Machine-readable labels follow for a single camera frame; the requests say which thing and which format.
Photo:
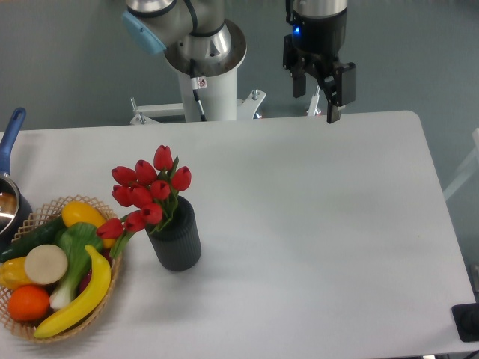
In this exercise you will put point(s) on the blue handled saucepan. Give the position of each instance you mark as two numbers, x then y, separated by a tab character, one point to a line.
15	209

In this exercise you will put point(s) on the beige round disc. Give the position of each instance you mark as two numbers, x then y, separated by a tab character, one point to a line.
46	264

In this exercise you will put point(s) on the dark grey ribbed vase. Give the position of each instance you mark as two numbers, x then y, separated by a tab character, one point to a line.
177	245

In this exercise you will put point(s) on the yellow bell pepper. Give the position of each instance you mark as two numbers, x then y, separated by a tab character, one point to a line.
13	274

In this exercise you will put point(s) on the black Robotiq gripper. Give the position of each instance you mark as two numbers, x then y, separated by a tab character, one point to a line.
312	47

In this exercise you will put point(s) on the green cucumber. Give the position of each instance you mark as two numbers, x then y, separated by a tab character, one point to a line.
42	235

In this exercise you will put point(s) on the red tulip bouquet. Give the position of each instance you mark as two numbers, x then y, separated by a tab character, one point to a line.
152	190

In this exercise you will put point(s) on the woven wicker basket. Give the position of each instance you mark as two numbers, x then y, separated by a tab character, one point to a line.
38	217

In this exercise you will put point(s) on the orange fruit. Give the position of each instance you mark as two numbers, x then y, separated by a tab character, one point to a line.
28	303

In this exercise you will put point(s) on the black device at table edge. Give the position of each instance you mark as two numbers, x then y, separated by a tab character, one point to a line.
466	321

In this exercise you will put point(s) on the white frame at right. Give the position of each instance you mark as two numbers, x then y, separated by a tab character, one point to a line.
464	171

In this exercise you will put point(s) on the green bok choy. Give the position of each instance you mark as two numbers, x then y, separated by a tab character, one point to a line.
65	292

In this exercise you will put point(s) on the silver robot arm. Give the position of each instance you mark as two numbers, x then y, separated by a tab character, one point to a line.
205	49

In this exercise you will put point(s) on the yellow banana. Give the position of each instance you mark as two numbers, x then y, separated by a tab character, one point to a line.
85	303

